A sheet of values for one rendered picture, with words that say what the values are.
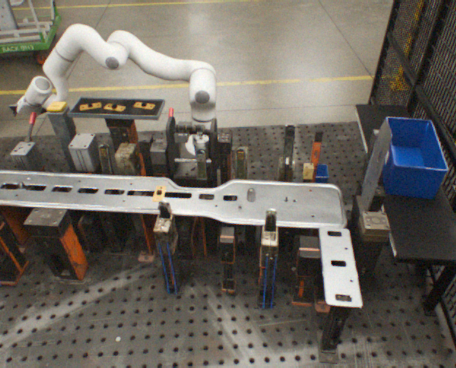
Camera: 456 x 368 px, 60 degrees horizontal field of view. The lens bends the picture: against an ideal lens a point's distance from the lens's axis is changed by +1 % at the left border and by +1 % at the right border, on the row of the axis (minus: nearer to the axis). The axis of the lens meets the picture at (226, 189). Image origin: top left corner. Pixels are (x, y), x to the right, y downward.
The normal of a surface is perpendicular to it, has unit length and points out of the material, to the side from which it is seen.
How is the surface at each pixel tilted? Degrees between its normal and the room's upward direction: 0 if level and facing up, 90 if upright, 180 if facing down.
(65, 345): 0
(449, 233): 0
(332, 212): 0
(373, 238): 89
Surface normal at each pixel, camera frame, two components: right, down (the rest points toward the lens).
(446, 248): -0.03, -0.74
